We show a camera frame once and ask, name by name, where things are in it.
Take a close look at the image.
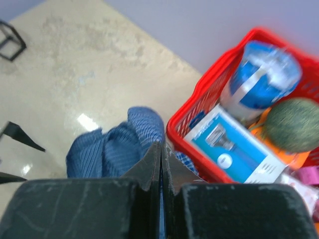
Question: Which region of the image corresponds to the green round melon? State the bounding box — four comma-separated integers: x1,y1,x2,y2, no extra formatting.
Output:
264,98,319,153

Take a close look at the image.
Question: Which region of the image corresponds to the orange package in basket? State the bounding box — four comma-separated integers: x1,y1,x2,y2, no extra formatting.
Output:
249,108,310,170

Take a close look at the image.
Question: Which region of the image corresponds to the pink small package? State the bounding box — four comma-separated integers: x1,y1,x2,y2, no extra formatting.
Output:
298,166,319,186

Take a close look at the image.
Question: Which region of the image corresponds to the blue white razor box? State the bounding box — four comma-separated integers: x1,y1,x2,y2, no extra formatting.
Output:
184,105,286,183

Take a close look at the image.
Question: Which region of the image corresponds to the blue plaid shirt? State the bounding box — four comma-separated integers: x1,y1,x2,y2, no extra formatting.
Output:
66,106,200,239

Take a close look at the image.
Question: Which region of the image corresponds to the red plastic basket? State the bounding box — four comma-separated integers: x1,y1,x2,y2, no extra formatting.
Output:
166,27,319,183

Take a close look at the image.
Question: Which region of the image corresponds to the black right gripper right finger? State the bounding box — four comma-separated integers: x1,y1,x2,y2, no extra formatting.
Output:
160,144,318,239

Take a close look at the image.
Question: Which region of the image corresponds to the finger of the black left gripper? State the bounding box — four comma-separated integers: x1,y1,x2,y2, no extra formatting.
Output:
0,172,26,184
0,121,46,152

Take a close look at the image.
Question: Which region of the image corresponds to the black wire frame stand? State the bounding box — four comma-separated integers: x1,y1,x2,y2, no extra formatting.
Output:
0,19,27,62

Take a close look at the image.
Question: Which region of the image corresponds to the blue white wrapped roll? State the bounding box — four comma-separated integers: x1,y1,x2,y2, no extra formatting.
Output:
219,40,303,121

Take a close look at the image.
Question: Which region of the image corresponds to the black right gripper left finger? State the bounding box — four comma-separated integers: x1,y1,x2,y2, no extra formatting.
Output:
0,143,161,239

